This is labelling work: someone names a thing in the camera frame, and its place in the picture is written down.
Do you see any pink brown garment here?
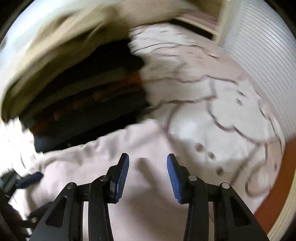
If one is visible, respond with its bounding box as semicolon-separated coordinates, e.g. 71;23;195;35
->
15;119;188;240

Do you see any white slatted door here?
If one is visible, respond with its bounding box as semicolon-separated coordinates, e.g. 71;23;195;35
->
223;1;295;139

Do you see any khaki folded garment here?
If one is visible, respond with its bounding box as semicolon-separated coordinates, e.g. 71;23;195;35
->
1;4;144;123

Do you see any bear print bed sheet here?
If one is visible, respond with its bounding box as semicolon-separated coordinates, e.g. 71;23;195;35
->
129;23;285;211

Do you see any wooden corner shelf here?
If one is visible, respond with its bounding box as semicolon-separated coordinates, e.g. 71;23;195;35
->
175;1;231;44

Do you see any dark folded clothes stack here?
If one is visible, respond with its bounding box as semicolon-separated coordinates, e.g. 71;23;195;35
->
18;38;149;153

